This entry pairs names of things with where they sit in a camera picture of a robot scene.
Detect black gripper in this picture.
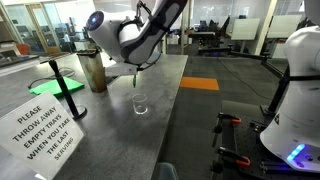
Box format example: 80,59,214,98
105,63,138,77

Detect green pen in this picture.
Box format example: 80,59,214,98
133,75,137,88

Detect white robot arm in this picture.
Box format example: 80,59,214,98
86,0,187,77

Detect clear glass cup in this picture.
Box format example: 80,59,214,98
132,94,148,115

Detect black sign stand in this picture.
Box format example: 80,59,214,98
48,60,88,121

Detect white paper sign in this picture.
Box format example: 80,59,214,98
0,92,84,180

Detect near blue chair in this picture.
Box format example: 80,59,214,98
151,162,179,180

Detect far orange black clamp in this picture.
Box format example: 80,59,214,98
212,112,242,147

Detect orange black clamp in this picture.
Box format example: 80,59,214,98
212,112,242,147
210,146,251,174

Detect near orange black clamp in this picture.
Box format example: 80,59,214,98
210,146,251,174

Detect black tripod stand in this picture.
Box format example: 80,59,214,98
229,43,301,118

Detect black cable on table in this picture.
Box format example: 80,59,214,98
27,67,76,90

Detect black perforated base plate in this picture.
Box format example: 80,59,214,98
232,116,320,180

